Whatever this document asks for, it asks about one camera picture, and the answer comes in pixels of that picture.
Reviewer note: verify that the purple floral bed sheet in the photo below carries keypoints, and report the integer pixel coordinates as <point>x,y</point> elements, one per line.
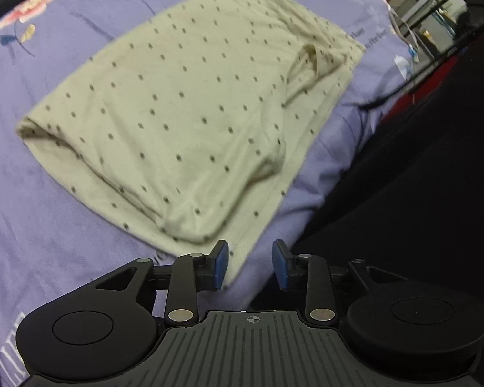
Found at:
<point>51,244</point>

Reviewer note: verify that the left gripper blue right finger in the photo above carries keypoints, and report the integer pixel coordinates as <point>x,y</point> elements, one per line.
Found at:
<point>295,271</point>

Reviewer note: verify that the beige polka dot shirt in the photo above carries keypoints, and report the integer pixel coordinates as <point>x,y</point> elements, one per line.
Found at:
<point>191,127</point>

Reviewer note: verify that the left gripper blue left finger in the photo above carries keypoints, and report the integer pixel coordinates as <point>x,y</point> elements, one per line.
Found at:
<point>206,271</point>

